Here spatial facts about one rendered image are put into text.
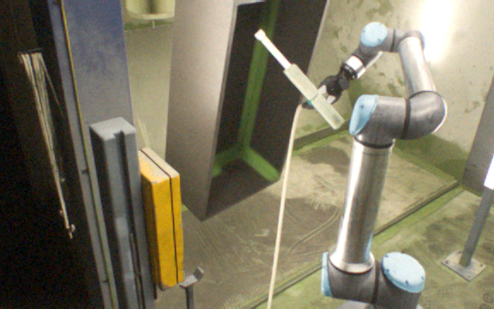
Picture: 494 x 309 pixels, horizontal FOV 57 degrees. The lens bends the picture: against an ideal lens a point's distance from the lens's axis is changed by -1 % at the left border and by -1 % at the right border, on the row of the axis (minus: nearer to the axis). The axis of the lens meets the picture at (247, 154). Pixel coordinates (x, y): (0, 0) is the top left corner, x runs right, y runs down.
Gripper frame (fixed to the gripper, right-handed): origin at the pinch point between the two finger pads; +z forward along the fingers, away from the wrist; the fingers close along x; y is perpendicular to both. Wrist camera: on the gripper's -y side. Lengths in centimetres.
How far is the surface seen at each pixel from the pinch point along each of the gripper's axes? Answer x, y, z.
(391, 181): -121, 148, -47
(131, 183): 34, -94, 59
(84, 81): 58, -49, 55
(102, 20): 66, -53, 42
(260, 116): -3, 89, 5
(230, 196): -23, 78, 50
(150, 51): 73, 164, 21
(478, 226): -132, 53, -42
